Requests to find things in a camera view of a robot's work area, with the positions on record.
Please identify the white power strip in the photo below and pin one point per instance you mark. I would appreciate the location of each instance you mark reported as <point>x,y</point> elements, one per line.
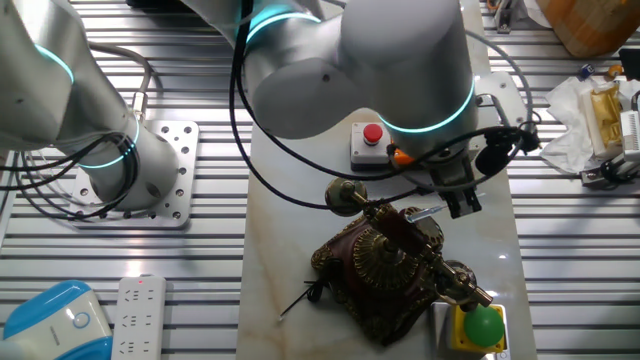
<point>139,315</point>

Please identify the brown cardboard box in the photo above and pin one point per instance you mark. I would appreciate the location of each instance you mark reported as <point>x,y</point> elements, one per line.
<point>590,25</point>

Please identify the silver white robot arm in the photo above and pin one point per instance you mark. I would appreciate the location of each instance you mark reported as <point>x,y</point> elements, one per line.
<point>400,60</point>

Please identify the yellow white foam packaging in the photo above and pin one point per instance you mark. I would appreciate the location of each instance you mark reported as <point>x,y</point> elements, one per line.
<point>605,115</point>

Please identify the grey box red mushroom button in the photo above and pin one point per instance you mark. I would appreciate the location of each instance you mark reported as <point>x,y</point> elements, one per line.
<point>365,150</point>

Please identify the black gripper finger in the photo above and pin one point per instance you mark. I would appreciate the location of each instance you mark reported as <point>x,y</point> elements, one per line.
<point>456,206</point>
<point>472,201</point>

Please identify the yellow box green dome button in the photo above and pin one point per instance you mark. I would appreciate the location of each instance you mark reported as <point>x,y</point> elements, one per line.
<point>480,325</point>

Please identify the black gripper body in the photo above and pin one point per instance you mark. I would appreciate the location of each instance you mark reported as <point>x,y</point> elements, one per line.
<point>452,175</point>

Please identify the brown brass rotary phone base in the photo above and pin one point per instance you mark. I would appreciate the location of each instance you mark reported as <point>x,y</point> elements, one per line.
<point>385,260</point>

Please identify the blue white rounded device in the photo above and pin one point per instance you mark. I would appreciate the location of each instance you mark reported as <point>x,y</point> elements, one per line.
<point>50,320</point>

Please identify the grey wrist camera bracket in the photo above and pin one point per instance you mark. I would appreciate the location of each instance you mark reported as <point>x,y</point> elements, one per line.
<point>500,95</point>

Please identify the white crumpled tissue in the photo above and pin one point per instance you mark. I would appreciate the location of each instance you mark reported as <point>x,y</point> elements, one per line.
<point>570,120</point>

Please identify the white ribbed plastic object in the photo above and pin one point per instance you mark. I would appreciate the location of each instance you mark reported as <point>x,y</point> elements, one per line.
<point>631,132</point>

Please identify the dark grey laptop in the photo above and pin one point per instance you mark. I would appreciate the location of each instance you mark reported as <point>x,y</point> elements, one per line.
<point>160,4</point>

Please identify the antique brown rotary telephone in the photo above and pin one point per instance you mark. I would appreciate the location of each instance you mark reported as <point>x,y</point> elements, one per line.
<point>400,232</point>

